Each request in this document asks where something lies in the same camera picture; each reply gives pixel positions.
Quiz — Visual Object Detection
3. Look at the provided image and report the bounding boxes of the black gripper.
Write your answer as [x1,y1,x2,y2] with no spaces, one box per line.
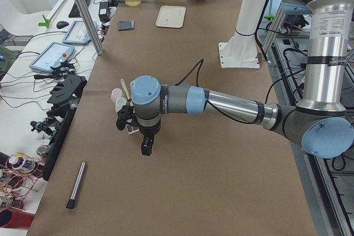
[138,121,161,156]

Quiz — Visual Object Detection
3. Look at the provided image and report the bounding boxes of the cream rabbit tray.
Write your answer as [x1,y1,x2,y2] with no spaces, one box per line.
[155,6,186,29]

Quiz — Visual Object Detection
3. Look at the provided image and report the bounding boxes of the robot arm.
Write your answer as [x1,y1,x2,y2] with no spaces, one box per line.
[131,0,353,159]

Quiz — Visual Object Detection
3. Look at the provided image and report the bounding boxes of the cream white cup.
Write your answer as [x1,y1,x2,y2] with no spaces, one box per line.
[114,97,127,112]

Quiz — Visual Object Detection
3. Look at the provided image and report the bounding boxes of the pink cup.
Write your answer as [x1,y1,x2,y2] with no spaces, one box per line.
[111,88,123,103]

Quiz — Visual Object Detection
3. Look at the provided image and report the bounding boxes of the grey folded cloth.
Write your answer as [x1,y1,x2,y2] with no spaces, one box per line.
[118,20,135,31]

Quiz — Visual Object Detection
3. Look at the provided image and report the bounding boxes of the near teach pendant tablet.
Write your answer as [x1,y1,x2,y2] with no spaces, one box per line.
[29,42,75,72]

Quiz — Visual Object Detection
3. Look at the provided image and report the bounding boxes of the teach pendant tablet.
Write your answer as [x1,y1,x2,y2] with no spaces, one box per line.
[62,20,91,45]
[29,42,75,72]

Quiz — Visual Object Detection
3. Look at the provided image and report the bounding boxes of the far teach pendant tablet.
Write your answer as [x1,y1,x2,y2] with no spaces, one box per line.
[62,20,91,45]

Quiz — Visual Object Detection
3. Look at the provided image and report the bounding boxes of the black computer mouse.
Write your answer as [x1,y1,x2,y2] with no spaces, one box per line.
[56,20,69,29]

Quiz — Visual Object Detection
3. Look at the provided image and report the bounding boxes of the black keyboard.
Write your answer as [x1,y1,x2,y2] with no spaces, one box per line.
[68,0,93,18]

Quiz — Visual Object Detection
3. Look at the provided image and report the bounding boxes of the wooden rack handle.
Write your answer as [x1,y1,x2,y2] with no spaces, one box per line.
[120,78,133,106]

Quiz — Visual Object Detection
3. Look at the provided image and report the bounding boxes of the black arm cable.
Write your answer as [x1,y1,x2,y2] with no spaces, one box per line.
[173,59,205,87]

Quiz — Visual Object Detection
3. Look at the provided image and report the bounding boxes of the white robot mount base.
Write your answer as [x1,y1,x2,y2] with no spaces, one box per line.
[219,0,267,69]

